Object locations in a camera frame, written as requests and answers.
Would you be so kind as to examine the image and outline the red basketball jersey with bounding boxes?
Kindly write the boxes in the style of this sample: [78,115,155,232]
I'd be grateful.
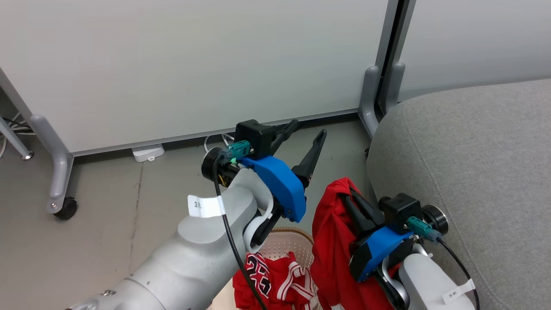
[232,252,317,310]

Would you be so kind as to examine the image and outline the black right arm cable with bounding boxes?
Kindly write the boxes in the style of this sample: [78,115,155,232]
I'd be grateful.
[434,236,481,310]

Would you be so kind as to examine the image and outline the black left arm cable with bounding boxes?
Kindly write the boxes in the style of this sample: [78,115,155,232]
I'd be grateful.
[213,154,268,310]

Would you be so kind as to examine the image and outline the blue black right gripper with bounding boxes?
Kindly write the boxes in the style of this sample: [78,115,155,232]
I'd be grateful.
[343,188,414,283]

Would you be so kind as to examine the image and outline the small white floor box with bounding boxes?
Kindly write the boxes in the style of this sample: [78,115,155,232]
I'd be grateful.
[131,144,165,163]

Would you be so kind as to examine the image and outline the white left cable label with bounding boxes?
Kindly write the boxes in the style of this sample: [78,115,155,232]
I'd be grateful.
[187,195,226,219]

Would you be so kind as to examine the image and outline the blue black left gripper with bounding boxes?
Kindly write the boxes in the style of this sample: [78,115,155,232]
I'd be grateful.
[240,119,328,254]

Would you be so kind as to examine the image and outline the red shorts with white stripe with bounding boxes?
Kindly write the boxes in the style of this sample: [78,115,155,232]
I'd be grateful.
[311,177,405,310]

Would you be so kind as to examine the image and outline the cream plastic laundry basket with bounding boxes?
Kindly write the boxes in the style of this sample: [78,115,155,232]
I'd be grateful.
[207,227,323,310]

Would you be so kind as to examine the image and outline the grey fabric sofa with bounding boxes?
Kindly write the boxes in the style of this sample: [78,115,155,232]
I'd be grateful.
[366,79,551,310]

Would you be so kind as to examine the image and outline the white right cable label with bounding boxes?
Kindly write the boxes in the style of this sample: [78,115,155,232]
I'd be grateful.
[442,279,477,305]

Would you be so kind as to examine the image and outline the teal cable connector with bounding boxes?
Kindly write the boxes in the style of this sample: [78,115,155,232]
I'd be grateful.
[227,139,252,161]
[406,216,432,238]

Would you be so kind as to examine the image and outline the teal right cable connector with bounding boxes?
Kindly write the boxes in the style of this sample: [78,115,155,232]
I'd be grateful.
[406,216,432,238]

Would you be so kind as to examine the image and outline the wide white partition panel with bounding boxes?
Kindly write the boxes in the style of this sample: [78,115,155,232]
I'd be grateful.
[0,0,406,216]

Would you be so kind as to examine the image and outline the narrow white partition panel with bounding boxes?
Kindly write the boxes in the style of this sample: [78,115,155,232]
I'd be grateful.
[384,0,551,115]

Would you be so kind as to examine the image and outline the tangled floor cables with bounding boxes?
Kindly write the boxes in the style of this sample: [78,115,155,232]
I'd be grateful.
[0,112,36,158]

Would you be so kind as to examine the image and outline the teal left cable connector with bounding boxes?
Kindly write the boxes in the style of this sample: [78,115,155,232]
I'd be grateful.
[227,139,252,161]

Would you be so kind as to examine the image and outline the black caster wheel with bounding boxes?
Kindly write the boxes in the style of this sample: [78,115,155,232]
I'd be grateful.
[53,197,78,220]

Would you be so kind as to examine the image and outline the looped white cable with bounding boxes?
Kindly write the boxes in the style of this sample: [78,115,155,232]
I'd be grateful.
[203,133,235,154]

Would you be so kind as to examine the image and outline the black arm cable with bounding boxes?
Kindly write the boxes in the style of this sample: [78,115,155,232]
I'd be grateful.
[213,154,268,310]
[434,236,481,310]

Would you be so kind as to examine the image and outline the white cable label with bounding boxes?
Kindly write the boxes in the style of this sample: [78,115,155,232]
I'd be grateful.
[187,195,226,219]
[442,279,477,305]

